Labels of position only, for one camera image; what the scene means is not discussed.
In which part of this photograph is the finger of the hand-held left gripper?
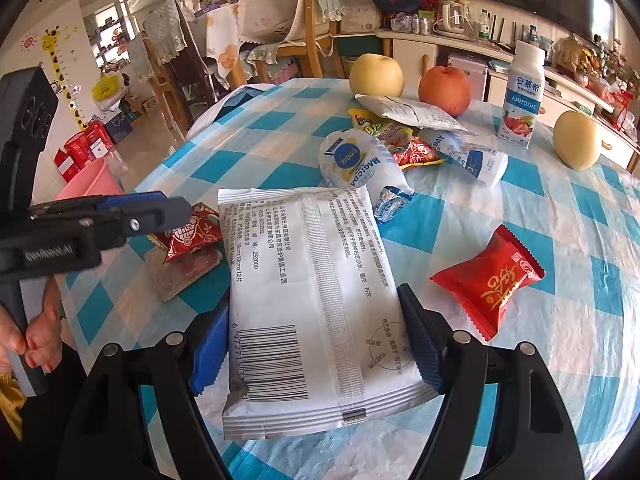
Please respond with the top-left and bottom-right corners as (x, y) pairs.
(30, 191), (169, 218)
(75, 197), (194, 249)

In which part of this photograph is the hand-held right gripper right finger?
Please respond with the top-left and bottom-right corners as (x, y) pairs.
(397, 284), (586, 480)

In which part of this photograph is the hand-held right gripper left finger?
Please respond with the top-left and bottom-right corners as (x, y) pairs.
(57, 305), (236, 480)

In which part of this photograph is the red patterned candy wrapper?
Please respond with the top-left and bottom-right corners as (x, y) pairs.
(161, 202), (224, 264)

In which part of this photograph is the pink plastic basin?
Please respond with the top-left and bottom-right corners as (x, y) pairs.
(55, 157), (125, 202)

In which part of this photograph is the large white wipes packet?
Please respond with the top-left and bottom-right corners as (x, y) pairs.
(217, 185), (442, 442)

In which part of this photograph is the small white drink bottle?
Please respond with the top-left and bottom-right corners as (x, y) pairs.
(462, 146), (510, 187)

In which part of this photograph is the person's left hand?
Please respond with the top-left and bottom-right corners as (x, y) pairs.
(0, 275), (65, 376)

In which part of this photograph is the clear brown plastic wrapper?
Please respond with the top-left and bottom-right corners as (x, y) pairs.
(149, 246), (224, 302)

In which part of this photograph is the red gift box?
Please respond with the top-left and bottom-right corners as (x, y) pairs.
(65, 122), (117, 172)
(54, 147), (82, 184)

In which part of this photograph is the yellow plastic bag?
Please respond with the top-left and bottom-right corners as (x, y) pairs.
(91, 74), (124, 101)

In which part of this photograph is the red gold candy packet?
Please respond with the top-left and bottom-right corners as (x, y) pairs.
(429, 225), (546, 344)

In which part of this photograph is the dark wooden chair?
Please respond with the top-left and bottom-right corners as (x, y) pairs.
(142, 0), (217, 132)

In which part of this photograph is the blue checkered tablecloth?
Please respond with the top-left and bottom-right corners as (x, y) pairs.
(60, 77), (640, 480)

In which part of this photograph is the white cloth with orange prints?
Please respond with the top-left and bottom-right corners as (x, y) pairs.
(206, 4), (247, 87)

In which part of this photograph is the orange red candy wrapper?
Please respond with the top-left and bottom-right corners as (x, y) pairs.
(386, 132), (447, 172)

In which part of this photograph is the white blue milk pouch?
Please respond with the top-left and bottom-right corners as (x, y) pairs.
(417, 127), (471, 161)
(319, 129), (416, 225)

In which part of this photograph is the yellow green candy wrapper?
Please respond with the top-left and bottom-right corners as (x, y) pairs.
(348, 108), (387, 137)

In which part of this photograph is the small white wipes packet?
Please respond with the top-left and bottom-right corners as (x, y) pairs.
(355, 94), (469, 131)

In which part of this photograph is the light wooden chair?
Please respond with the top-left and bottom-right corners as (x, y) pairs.
(239, 0), (347, 87)

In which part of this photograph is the red apple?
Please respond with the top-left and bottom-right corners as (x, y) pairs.
(418, 65), (472, 117)

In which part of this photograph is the small yellow pear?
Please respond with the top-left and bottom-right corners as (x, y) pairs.
(552, 110), (600, 170)

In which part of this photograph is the white yogurt drink bottle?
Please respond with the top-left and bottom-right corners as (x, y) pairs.
(496, 41), (546, 150)

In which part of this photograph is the silver metal case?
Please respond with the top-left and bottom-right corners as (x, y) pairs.
(447, 55), (489, 101)

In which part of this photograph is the large yellow pear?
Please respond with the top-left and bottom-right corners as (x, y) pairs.
(348, 53), (405, 99)

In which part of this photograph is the white television cabinet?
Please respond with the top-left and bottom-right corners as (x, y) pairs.
(375, 27), (640, 172)

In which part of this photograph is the white cardboard box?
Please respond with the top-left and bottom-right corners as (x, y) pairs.
(340, 0), (384, 37)

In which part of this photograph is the wrapped pack of small bottles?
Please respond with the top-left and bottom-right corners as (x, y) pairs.
(390, 12), (434, 36)

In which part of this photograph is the white electric kettle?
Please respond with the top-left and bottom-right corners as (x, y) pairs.
(436, 0), (472, 37)

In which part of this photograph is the dried flower bunch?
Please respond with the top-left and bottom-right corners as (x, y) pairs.
(555, 35), (640, 126)

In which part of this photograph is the giraffe wall sticker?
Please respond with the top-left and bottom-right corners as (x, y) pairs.
(37, 25), (87, 127)

